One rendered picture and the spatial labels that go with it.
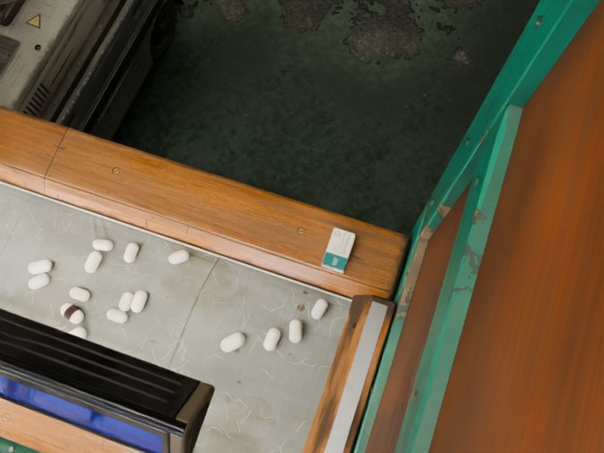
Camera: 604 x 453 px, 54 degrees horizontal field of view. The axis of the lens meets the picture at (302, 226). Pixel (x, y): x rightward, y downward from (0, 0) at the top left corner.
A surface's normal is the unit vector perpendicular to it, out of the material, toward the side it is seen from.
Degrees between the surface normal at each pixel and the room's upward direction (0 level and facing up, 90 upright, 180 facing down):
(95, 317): 0
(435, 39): 0
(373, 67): 0
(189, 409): 58
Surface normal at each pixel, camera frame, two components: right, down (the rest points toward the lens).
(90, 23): 0.89, 0.39
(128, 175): -0.04, -0.25
